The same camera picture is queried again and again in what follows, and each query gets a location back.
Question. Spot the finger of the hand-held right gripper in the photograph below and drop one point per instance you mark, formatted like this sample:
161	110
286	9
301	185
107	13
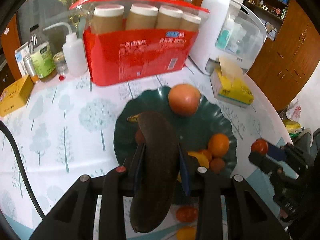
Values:
276	152
262	162

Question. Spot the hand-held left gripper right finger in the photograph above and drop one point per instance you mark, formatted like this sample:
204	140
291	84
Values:
184	173

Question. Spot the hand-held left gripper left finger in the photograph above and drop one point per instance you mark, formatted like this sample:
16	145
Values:
112	192

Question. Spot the red-orange tomato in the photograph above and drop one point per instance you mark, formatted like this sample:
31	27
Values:
258	146

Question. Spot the small yellow-orange fruit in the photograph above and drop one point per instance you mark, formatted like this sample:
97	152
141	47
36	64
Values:
201	158

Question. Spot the dark brown overripe banana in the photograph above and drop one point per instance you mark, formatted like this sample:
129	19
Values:
155	167

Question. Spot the brownish red lychee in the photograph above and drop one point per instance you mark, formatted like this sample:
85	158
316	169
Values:
217	165
139	136

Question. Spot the orange mandarin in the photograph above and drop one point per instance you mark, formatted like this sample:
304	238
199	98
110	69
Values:
186	213
218	143

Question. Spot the dark green scalloped plate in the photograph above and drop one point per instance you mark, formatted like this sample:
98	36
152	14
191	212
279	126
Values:
130	130

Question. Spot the red apple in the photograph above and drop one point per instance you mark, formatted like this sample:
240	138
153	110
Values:
184	100

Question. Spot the yellow plastic bag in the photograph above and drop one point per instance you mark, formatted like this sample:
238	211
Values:
292	126

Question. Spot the white plastic bag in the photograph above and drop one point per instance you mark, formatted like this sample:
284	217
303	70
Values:
295	110

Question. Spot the large yellow fruit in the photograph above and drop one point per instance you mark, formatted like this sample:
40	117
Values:
186	233

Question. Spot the yellow tissue box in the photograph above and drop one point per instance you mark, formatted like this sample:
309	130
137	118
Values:
232	90

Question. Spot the wooden cabinet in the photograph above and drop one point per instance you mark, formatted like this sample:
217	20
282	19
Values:
295	55

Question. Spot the small red cap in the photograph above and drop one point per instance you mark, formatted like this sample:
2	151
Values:
61	78

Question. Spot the teal label bottle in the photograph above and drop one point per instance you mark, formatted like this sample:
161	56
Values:
223	36

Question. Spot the red paper cup package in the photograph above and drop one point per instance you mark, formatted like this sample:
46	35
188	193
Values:
137	55

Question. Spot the flat yellow cardboard box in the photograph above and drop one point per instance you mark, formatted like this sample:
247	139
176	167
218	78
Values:
15	97

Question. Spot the small glass jar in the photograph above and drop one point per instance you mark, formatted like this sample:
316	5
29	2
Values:
60	63

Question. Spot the white plastic wash bottle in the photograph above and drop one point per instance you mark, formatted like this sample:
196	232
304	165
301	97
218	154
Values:
73	55

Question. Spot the green label glass bottle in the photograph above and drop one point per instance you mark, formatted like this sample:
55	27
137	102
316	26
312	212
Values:
42	62

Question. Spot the small metal can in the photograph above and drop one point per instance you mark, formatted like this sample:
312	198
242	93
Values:
30	67

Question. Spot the brown paper cup stack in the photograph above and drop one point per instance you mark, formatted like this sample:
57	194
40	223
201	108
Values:
142	17
190	23
169	18
107	18

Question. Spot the white sterilizer appliance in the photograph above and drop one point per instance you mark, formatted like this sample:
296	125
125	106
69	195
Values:
212	12

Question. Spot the white and blue carton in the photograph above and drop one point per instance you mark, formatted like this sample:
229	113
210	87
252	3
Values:
21	55

